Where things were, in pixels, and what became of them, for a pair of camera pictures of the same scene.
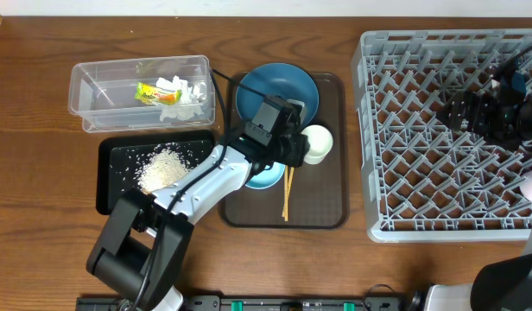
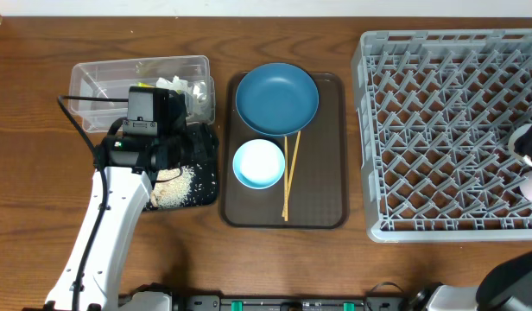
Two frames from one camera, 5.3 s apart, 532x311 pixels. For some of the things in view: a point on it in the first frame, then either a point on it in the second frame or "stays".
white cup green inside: x=320 y=142 → x=511 y=142
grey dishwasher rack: x=423 y=180 stays
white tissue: x=189 y=105 stays
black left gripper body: x=286 y=153 → x=174 y=144
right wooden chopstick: x=290 y=178 stays
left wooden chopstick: x=285 y=212 stays
